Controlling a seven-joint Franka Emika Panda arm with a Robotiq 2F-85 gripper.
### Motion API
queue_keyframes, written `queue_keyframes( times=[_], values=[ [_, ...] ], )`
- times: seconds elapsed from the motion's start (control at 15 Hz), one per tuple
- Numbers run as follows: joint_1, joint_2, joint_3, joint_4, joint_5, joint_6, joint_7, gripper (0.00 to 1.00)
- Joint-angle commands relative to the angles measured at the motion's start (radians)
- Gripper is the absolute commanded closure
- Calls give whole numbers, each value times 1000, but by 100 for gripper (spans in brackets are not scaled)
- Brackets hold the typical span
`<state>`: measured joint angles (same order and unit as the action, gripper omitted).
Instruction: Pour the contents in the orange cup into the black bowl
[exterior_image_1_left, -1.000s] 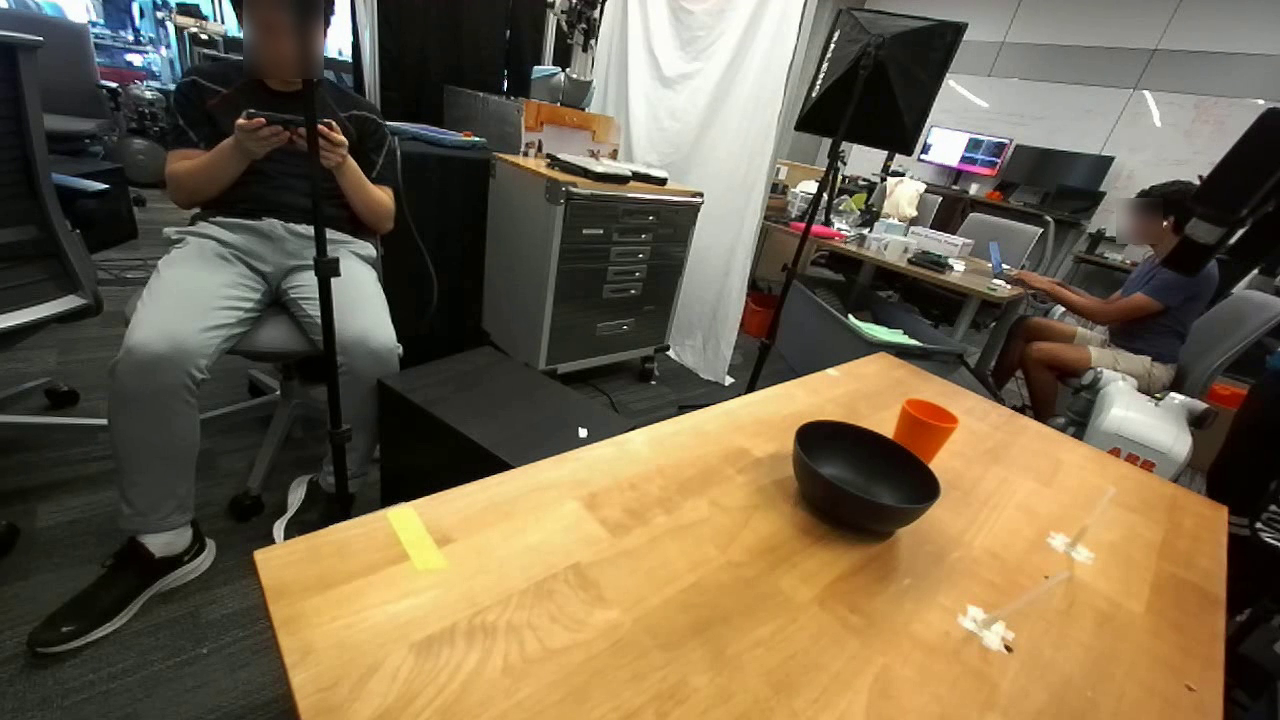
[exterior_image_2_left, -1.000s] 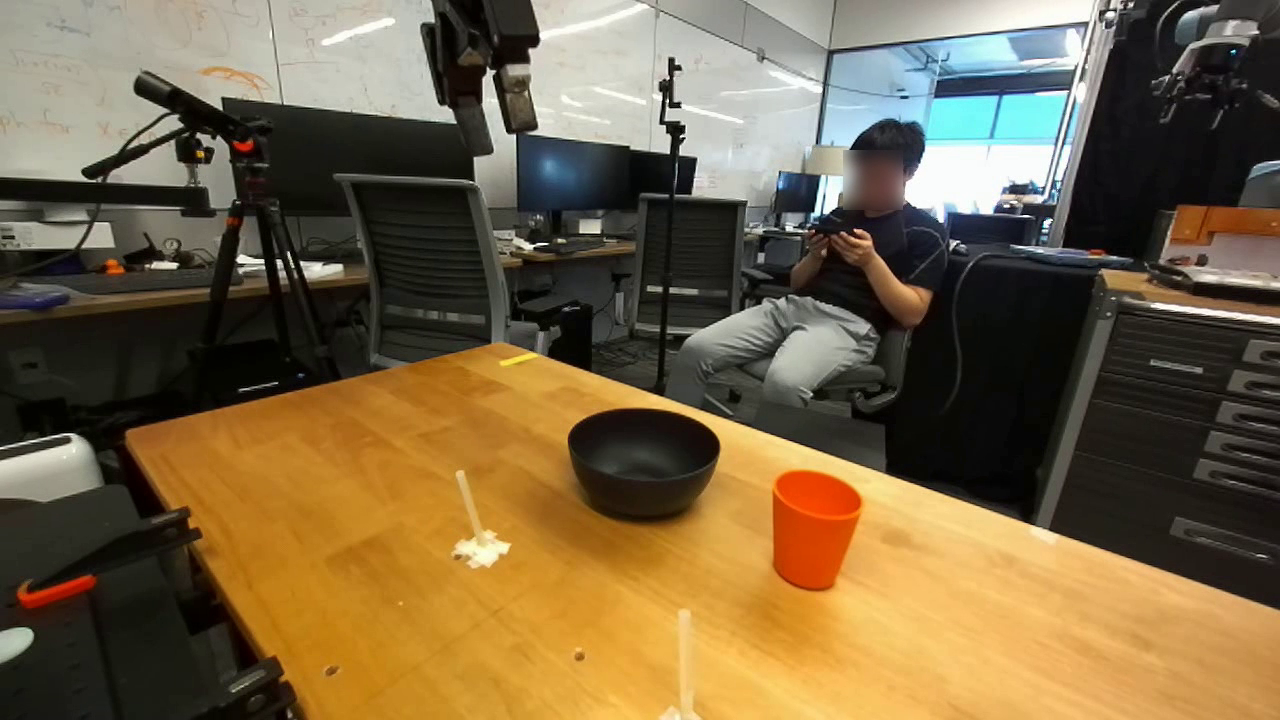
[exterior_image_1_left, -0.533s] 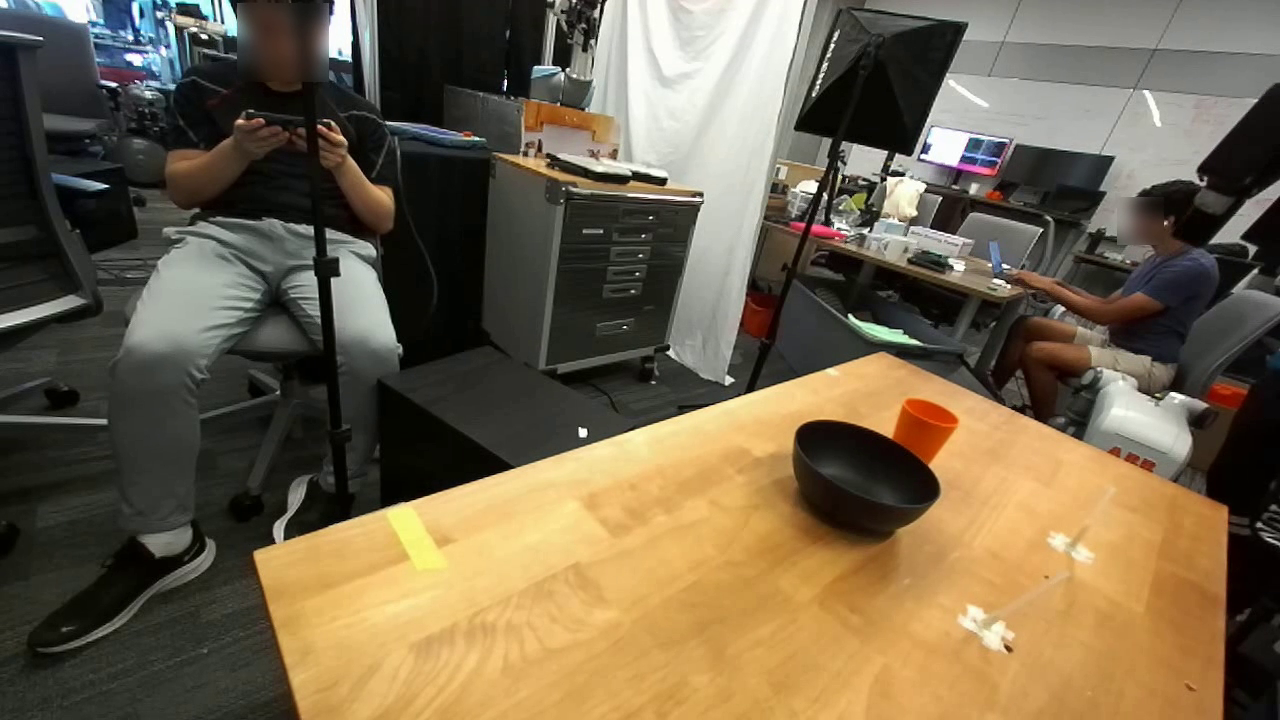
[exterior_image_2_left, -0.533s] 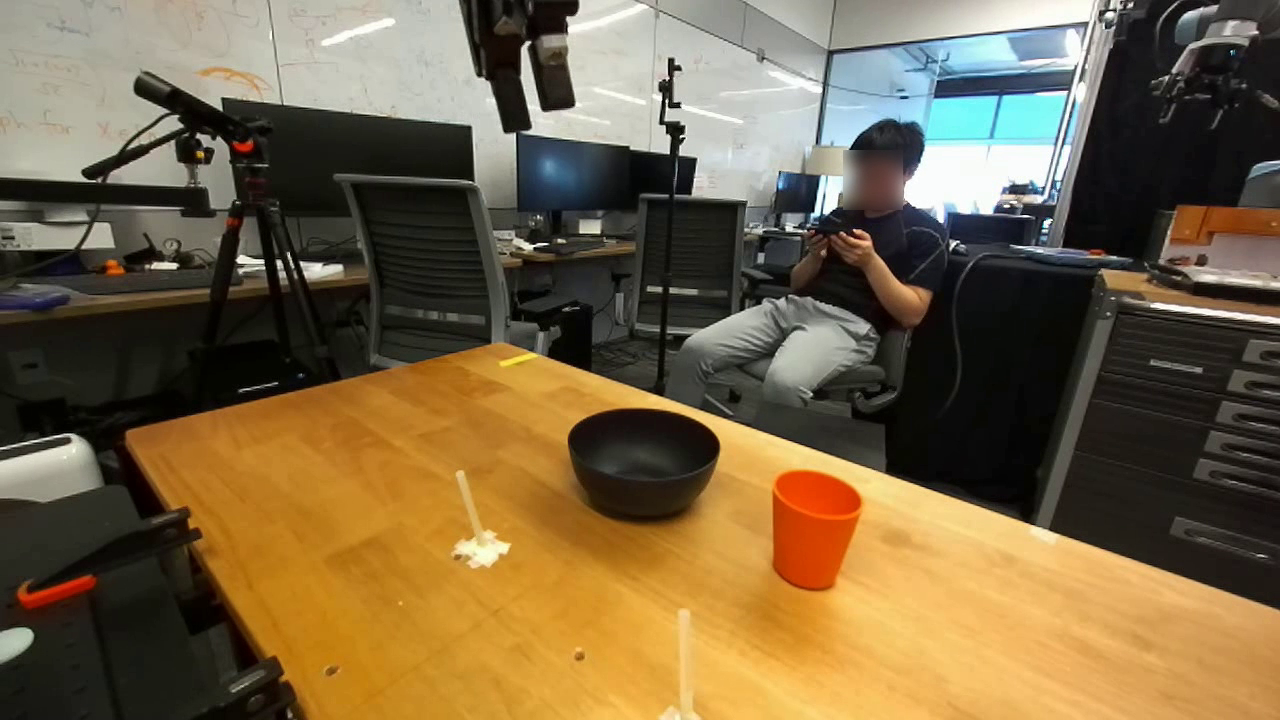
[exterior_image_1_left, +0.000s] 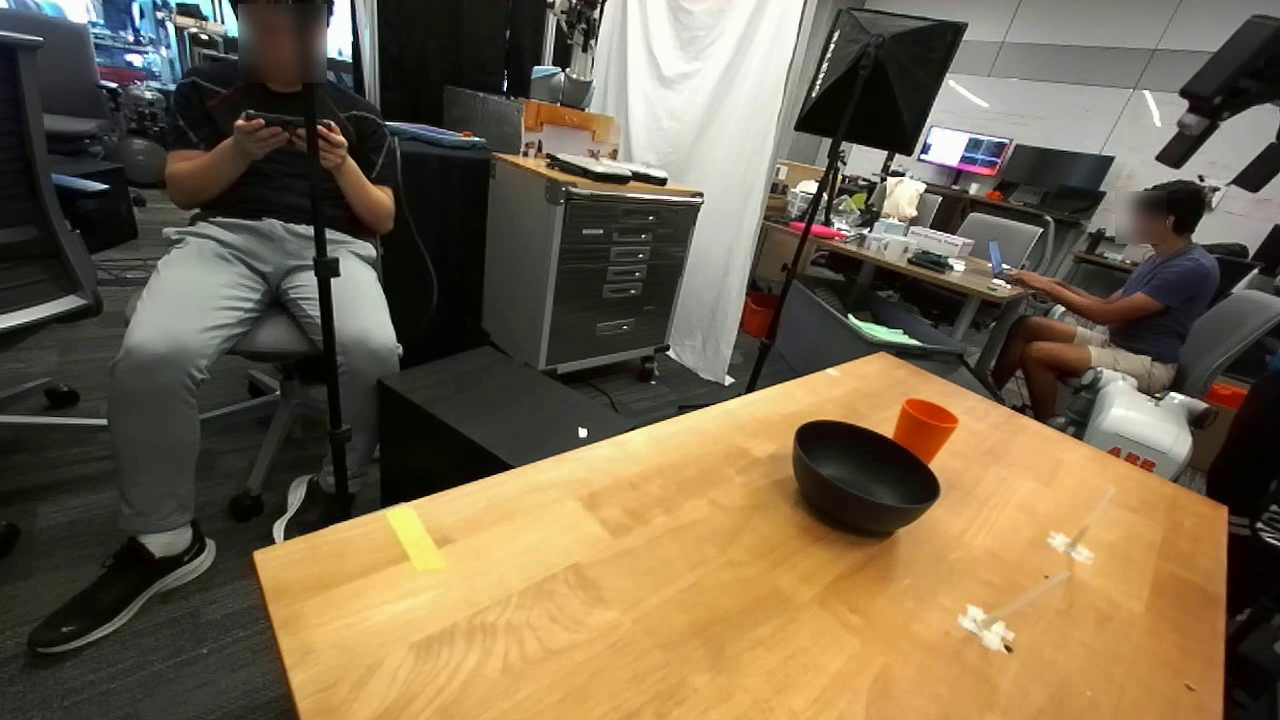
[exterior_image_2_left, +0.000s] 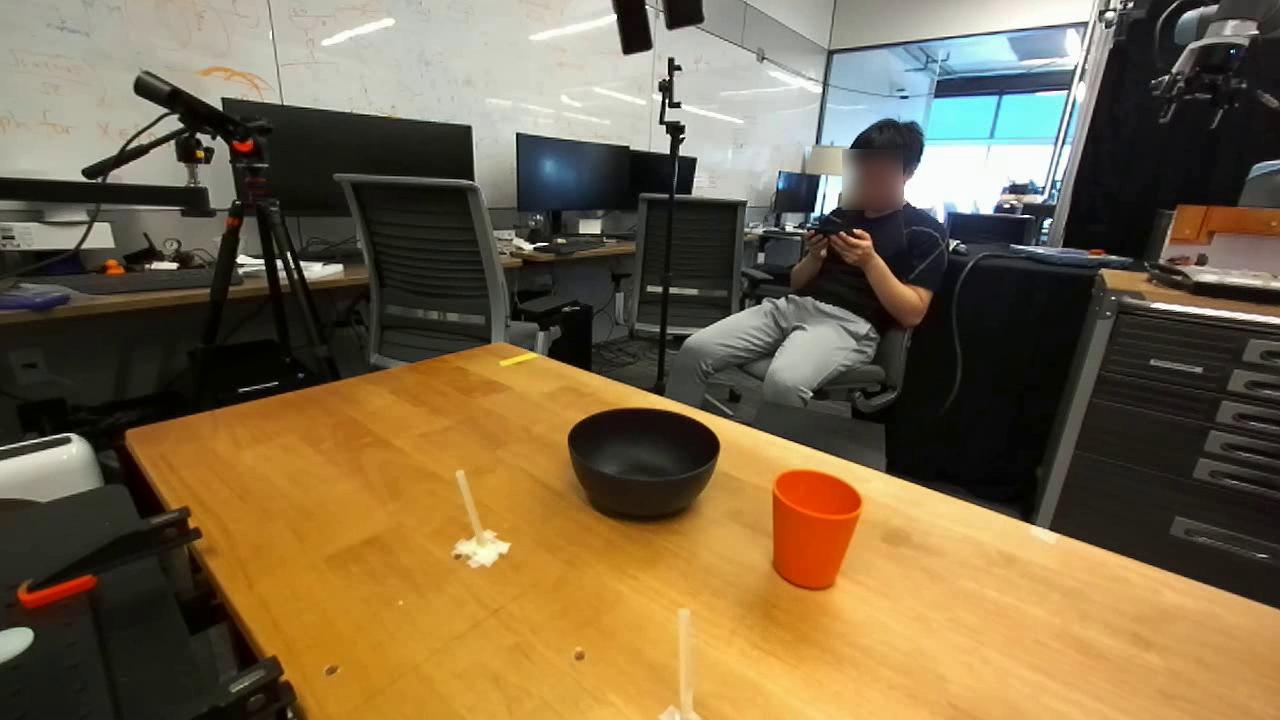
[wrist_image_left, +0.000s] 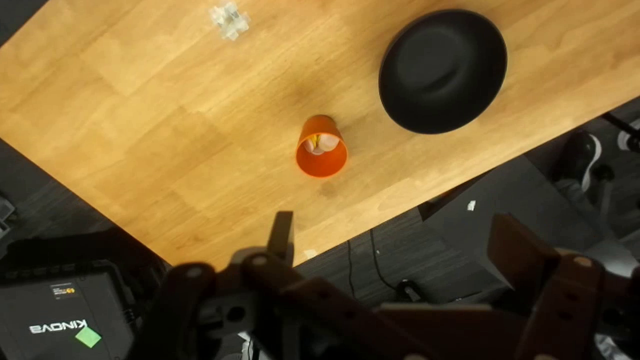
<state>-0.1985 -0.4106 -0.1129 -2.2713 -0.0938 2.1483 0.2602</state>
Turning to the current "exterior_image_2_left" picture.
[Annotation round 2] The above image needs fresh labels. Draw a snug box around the orange plastic cup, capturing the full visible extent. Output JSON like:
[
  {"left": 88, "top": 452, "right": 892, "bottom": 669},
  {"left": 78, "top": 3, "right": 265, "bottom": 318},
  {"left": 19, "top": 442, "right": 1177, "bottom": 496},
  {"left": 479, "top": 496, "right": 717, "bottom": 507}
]
[{"left": 767, "top": 462, "right": 868, "bottom": 595}]

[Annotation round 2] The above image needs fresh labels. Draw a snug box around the black bowl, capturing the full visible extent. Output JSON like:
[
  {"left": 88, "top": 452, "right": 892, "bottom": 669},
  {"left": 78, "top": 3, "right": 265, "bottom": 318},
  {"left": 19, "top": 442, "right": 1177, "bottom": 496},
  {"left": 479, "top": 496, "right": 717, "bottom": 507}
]
[{"left": 563, "top": 403, "right": 725, "bottom": 525}]

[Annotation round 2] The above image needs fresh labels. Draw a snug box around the small black monitor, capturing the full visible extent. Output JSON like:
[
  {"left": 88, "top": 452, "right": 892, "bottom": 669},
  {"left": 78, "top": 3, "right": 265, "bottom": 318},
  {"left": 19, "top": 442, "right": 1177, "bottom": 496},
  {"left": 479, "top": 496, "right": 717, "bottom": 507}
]
[{"left": 628, "top": 147, "right": 700, "bottom": 205}]

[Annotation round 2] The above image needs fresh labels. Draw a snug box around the thin black stand pole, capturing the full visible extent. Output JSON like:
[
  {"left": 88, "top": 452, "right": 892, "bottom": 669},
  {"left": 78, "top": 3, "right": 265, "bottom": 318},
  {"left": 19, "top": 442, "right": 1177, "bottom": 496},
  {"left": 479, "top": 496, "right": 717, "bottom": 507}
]
[{"left": 647, "top": 51, "right": 691, "bottom": 394}]

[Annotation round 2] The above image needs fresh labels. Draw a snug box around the person in black shirt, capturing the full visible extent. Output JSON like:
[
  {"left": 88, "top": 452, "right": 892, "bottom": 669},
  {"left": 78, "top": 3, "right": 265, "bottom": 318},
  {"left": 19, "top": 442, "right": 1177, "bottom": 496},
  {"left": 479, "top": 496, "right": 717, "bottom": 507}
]
[{"left": 677, "top": 117, "right": 951, "bottom": 413}]

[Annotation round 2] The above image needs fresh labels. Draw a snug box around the wide black monitor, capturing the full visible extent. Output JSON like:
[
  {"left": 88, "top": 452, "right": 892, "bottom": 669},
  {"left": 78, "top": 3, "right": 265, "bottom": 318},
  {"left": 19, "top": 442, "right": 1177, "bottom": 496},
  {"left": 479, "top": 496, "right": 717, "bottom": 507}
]
[{"left": 218, "top": 95, "right": 479, "bottom": 218}]

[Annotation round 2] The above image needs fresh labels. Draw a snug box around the black computer tower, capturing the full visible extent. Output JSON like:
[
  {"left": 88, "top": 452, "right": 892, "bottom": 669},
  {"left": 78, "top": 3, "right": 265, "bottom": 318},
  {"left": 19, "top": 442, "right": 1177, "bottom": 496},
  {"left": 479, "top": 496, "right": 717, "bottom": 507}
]
[{"left": 551, "top": 296, "right": 596, "bottom": 371}]

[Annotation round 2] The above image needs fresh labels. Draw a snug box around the black curtain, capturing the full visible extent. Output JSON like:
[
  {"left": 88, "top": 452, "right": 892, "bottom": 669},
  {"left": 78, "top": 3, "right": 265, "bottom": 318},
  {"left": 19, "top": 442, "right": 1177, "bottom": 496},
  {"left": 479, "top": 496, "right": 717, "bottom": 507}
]
[{"left": 1062, "top": 0, "right": 1280, "bottom": 264}]

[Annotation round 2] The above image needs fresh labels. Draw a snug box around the black draped cabinet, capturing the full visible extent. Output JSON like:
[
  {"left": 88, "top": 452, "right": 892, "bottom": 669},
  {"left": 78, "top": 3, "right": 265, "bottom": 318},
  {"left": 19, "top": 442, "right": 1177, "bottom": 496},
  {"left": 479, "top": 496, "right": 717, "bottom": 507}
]
[{"left": 887, "top": 242, "right": 1103, "bottom": 496}]

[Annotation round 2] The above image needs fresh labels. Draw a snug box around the long wooden desk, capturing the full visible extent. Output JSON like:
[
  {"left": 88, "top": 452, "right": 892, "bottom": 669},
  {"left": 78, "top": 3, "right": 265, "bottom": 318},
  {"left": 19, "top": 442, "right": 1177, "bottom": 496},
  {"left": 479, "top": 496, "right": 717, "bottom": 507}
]
[{"left": 0, "top": 234, "right": 644, "bottom": 333}]

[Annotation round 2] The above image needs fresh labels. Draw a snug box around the orange cardboard box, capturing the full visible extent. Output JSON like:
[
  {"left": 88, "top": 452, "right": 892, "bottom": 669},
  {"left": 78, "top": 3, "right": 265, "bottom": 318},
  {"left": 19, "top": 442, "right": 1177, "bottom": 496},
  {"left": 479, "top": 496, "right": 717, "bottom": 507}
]
[{"left": 1155, "top": 198, "right": 1280, "bottom": 300}]

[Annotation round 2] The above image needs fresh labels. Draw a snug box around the grey drawer cabinet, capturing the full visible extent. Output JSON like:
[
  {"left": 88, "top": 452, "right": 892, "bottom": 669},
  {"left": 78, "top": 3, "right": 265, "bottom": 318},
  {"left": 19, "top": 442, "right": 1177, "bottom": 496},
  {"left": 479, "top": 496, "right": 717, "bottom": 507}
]
[{"left": 1035, "top": 264, "right": 1280, "bottom": 590}]

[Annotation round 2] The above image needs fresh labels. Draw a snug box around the white plastic box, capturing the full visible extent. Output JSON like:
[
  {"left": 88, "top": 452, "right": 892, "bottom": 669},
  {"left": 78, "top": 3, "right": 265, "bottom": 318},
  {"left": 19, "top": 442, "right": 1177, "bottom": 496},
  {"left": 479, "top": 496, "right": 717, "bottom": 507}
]
[{"left": 0, "top": 429, "right": 107, "bottom": 507}]

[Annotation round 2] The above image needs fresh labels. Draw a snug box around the black camera tripod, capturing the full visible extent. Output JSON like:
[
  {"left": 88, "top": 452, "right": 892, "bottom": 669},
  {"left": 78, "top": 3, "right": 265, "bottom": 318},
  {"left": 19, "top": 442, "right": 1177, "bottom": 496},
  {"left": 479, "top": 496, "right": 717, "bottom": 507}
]
[{"left": 75, "top": 67, "right": 336, "bottom": 390}]

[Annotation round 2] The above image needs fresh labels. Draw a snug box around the orange clamp handle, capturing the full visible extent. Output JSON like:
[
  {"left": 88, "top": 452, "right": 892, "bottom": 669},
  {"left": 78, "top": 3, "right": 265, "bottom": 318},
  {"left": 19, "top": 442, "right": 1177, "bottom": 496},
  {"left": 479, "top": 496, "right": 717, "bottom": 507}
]
[{"left": 10, "top": 572, "right": 102, "bottom": 615}]

